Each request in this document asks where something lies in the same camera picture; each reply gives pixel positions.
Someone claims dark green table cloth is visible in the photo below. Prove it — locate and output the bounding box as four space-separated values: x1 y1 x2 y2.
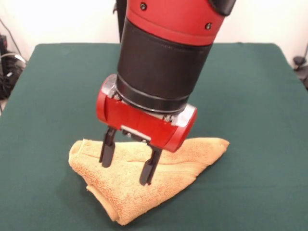
0 42 308 231

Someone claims orange terry towel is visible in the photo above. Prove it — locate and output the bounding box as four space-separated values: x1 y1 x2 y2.
68 137 231 226

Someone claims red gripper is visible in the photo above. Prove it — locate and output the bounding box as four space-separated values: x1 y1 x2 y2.
95 80 198 187

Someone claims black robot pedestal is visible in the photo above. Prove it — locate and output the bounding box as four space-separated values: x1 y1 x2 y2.
112 0 127 44

